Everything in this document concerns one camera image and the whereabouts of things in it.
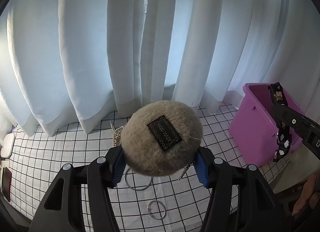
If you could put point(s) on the black flower hair band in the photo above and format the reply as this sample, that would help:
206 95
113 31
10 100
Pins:
284 138

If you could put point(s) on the white grid tablecloth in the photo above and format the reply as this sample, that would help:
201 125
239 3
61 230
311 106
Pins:
36 160

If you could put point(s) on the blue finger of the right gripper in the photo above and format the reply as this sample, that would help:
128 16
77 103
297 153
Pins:
294 119

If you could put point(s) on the pearl hair claw clip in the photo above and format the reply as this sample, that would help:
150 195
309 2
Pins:
116 135

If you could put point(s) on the purple plastic tub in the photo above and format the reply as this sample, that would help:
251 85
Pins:
253 128

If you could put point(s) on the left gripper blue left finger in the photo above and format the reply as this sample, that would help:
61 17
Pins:
118 165

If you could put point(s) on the dark smartphone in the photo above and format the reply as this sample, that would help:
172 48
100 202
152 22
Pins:
6 183

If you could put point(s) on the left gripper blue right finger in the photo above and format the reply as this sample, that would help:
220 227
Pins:
201 167

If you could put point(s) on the large silver bangle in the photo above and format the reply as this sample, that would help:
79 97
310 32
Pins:
136 181

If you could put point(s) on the white curtain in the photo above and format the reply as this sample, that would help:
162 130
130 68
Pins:
66 61

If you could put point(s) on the person's right hand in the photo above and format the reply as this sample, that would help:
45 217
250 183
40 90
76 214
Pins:
309 196

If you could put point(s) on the silver bangle with charm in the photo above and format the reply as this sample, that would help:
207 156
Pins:
157 210

